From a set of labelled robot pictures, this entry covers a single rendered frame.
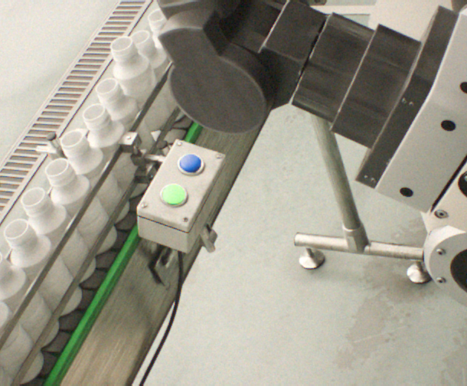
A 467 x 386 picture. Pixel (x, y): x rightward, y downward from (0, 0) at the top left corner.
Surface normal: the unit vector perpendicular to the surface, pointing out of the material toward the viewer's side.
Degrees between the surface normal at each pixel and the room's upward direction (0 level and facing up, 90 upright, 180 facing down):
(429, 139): 90
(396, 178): 90
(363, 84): 52
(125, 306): 90
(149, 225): 90
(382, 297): 0
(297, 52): 30
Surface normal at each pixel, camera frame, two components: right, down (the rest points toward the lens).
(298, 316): -0.29, -0.68
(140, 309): 0.88, 0.08
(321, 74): -0.22, 0.34
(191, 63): -0.36, 0.72
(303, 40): 0.20, -0.56
